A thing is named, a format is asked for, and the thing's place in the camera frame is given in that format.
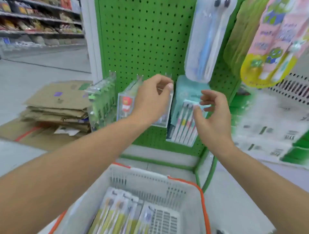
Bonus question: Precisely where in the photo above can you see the person's left hand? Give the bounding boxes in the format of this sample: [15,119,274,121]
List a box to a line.
[129,74,174,127]

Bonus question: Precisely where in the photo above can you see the person's right hand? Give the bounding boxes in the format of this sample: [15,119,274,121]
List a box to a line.
[193,89,236,156]

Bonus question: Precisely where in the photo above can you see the clear red cartoon toothbrush box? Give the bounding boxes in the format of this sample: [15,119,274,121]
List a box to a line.
[152,87,174,128]

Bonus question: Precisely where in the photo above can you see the bundle of cartoon toothbrush boxes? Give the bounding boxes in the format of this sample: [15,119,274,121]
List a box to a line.
[117,75,145,121]

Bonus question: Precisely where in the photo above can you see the teal multi toothbrush pack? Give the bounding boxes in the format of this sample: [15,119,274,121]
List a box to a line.
[166,75,213,148]

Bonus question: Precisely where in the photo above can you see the bundle of clear kids toothbrushes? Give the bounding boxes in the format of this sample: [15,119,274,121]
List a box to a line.
[84,72,118,131]

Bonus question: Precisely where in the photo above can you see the green pegboard display rack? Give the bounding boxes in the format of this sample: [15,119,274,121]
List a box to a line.
[94,0,247,194]

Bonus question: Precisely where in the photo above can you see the bundle of clear blue toothbrush blisters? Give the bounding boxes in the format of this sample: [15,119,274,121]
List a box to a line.
[185,0,238,84]

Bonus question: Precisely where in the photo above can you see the white orange shopping basket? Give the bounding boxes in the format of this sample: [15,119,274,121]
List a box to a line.
[48,162,211,234]

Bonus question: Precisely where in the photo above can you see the row of slim toothbrush packs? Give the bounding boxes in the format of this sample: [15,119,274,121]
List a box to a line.
[87,187,155,234]

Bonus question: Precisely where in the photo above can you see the person's right forearm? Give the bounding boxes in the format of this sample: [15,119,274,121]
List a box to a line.
[212,145,309,234]

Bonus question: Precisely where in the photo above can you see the person's left forearm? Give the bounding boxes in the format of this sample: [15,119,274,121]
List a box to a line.
[0,116,145,234]

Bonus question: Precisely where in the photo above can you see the basket of candies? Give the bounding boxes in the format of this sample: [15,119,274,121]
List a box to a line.
[268,72,309,104]

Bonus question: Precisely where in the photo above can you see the pile of flattened cardboard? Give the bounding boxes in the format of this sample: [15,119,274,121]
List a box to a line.
[0,80,92,150]

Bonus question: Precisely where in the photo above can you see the row of green pink packs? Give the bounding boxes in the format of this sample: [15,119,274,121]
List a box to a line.
[223,0,309,89]

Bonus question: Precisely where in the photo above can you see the stocked store shelves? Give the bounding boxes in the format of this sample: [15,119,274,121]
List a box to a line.
[0,0,88,51]

